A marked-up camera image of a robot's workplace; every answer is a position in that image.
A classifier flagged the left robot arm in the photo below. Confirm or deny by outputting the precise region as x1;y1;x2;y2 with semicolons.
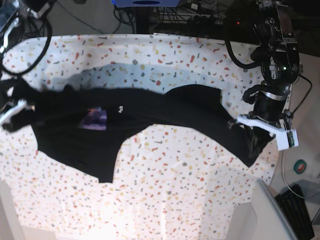
223;0;300;151

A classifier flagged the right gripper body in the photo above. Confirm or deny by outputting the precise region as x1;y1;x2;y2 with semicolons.
0;99;35;125

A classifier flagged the black keyboard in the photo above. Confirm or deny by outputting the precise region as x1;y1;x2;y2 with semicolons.
275;190;315;240

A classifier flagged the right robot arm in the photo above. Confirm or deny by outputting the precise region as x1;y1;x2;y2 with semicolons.
0;0;56;126

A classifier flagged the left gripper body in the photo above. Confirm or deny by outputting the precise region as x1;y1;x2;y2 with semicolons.
228;114;299;151

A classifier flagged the black t-shirt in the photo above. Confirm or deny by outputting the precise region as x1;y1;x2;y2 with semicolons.
3;81;272;183

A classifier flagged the green tape roll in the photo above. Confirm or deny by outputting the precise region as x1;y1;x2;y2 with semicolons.
293;159;307;175

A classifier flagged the blue box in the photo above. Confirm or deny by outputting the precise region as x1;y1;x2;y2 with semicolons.
111;0;186;8

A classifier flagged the terrazzo pattern table cloth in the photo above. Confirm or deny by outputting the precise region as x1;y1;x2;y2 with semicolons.
0;34;279;240

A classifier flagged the white cable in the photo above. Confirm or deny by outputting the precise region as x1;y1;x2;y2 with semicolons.
281;149;307;200

